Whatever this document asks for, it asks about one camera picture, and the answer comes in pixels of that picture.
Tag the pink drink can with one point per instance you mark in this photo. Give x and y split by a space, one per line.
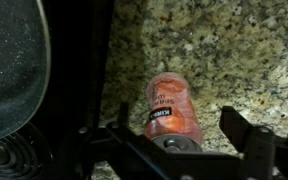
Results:
170 100

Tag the black electric stove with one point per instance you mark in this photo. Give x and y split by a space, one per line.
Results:
77 66

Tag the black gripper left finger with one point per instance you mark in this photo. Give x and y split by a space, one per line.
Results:
94 153

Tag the black frying pan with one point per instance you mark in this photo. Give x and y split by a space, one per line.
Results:
10 66

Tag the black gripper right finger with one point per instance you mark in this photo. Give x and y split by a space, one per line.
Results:
270 153

